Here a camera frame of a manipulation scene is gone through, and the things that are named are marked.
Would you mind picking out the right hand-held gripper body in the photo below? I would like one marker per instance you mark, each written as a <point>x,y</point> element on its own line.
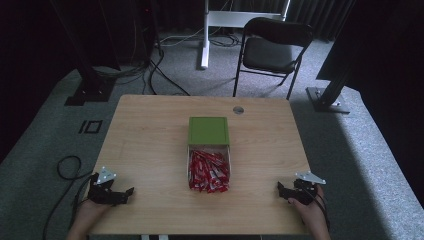
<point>306,191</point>

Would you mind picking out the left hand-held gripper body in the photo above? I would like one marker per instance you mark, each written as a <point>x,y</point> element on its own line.
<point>101,193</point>

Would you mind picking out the person's right hand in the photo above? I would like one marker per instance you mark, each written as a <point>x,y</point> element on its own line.
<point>308,213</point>

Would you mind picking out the person's left hand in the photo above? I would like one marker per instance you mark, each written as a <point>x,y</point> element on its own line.
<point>89,211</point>

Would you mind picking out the clear box of red packets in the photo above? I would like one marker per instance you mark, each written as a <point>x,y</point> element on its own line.
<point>189,156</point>

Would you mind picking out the pile of red packets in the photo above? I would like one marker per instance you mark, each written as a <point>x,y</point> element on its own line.
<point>208,171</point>

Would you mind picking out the grey table grommet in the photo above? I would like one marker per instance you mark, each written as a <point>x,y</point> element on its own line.
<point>238,110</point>

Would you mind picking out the green box lid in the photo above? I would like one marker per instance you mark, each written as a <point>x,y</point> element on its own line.
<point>208,130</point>

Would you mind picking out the black metal stand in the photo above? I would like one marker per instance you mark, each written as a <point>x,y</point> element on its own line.
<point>88,83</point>
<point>328,96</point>

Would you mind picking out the black folding chair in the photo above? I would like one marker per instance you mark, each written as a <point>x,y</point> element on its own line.
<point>271,53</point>

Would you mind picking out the dark curtain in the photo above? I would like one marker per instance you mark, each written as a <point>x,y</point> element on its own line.
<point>320,15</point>

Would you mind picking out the white desk frame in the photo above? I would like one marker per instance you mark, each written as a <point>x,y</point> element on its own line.
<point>213,18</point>

